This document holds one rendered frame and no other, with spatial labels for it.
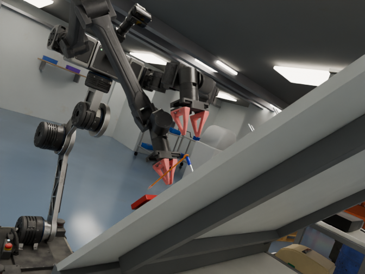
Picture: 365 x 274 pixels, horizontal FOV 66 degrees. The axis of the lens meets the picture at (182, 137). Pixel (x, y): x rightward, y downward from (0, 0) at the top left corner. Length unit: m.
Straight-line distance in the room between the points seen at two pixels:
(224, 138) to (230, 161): 5.25
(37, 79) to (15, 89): 0.58
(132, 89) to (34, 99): 7.59
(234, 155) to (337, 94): 0.16
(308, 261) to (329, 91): 1.44
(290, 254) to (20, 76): 7.61
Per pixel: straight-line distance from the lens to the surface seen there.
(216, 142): 5.64
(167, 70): 0.91
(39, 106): 8.54
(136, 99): 0.94
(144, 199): 0.59
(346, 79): 0.40
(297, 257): 1.78
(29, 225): 1.96
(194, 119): 0.87
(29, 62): 8.37
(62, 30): 1.48
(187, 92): 0.83
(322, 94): 0.40
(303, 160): 0.53
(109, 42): 0.96
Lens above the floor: 1.29
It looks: 3 degrees down
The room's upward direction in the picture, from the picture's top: 21 degrees clockwise
